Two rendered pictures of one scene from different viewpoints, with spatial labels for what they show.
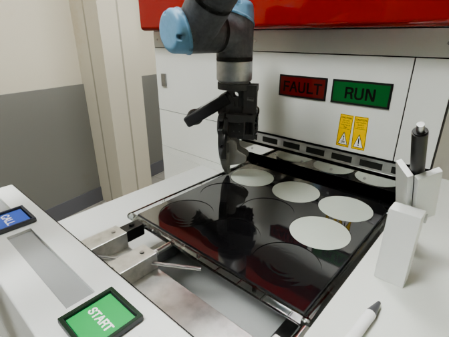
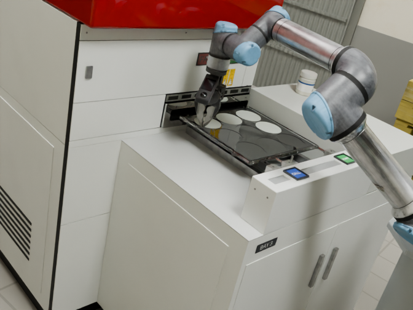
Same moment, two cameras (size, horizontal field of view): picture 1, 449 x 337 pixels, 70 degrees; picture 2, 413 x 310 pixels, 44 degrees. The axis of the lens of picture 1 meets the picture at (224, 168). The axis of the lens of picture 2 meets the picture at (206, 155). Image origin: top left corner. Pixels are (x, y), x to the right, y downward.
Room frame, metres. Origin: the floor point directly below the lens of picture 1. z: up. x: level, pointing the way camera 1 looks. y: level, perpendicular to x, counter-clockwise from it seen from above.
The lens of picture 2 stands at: (0.64, 1.66, 1.60)
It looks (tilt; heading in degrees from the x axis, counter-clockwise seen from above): 26 degrees down; 271
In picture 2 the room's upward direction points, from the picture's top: 13 degrees clockwise
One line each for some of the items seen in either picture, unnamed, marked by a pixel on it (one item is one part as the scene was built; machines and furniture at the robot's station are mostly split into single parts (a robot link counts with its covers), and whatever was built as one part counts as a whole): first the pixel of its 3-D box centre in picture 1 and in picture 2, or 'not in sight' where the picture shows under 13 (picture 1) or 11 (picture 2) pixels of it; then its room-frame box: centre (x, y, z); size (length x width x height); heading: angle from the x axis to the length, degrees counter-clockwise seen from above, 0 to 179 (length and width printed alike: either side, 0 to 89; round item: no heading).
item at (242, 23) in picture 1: (233, 31); (224, 40); (0.69, -0.02, 1.21); 0.09 x 0.08 x 0.11; 130
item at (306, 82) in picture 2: not in sight; (306, 82); (0.33, -0.48, 1.01); 0.07 x 0.07 x 0.10
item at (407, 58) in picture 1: (257, 113); (176, 80); (0.83, -0.09, 1.02); 0.81 x 0.03 x 0.40; 48
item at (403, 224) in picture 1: (407, 218); not in sight; (0.29, -0.19, 1.03); 0.06 x 0.04 x 0.13; 138
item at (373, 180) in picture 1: (311, 176); (208, 109); (0.70, -0.21, 0.89); 0.44 x 0.02 x 0.10; 48
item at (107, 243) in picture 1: (100, 245); (278, 173); (0.43, 0.20, 0.89); 0.08 x 0.03 x 0.03; 138
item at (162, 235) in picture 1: (198, 257); (286, 154); (0.40, 0.04, 0.90); 0.38 x 0.01 x 0.01; 48
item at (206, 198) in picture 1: (266, 211); (249, 131); (0.53, -0.08, 0.90); 0.34 x 0.34 x 0.01; 48
